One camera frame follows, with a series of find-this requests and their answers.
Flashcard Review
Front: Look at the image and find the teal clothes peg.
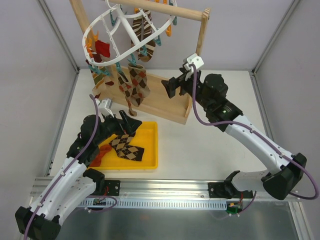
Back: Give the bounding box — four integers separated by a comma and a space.
127, 54, 137, 68

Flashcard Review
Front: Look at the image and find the yellow plastic tray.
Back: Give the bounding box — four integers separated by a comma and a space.
91, 121, 158, 171

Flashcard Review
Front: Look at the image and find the wooden hanger rack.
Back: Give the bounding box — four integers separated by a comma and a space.
70, 0, 211, 124

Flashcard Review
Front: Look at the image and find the red hanging sock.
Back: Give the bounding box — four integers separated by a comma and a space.
93, 40, 111, 63

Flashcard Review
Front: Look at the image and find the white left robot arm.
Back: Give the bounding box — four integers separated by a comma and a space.
15, 110, 142, 240

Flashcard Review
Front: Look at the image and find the aluminium mounting rail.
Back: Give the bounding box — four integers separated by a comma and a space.
29, 176, 302, 203

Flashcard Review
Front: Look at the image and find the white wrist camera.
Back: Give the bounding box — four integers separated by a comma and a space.
182, 53, 204, 72
96, 98, 113, 117

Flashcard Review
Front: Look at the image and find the orange sock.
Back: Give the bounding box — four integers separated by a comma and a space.
89, 144, 113, 167

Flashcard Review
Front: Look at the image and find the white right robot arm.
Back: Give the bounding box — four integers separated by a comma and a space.
161, 71, 307, 200

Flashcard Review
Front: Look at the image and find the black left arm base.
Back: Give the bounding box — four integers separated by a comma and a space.
93, 179, 121, 196

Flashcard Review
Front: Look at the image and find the beige argyle hanging sock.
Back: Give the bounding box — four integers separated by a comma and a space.
128, 63, 151, 107
117, 72, 137, 117

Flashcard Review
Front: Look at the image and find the brown argyle sock in tray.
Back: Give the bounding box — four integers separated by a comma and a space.
109, 134, 145, 162

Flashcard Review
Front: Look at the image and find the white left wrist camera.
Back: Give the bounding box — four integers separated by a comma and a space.
96, 98, 113, 117

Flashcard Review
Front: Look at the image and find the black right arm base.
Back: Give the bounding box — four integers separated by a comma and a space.
207, 182, 254, 199

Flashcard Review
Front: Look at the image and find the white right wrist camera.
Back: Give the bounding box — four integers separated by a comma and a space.
182, 53, 204, 72

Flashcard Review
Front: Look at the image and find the white slotted cable duct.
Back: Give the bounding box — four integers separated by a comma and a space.
79, 198, 228, 211

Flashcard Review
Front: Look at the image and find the brown striped sock pair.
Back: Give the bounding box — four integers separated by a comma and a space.
132, 15, 156, 63

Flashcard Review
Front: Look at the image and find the white round clip hanger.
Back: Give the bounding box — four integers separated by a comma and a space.
81, 3, 177, 69

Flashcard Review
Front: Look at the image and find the orange clothes peg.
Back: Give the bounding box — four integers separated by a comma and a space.
165, 24, 172, 37

